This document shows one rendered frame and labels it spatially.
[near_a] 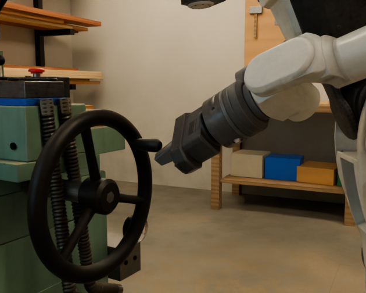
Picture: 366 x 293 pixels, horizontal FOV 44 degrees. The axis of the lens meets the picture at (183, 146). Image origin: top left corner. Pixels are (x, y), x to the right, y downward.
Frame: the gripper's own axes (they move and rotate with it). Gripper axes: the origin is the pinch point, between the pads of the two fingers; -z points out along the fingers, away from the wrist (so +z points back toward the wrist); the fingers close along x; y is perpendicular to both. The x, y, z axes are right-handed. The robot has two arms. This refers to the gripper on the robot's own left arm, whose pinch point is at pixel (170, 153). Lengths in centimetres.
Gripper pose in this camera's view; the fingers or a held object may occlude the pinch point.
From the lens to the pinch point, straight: 80.1
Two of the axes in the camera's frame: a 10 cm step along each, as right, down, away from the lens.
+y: -6.7, -5.8, -4.6
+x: 1.0, -6.9, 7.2
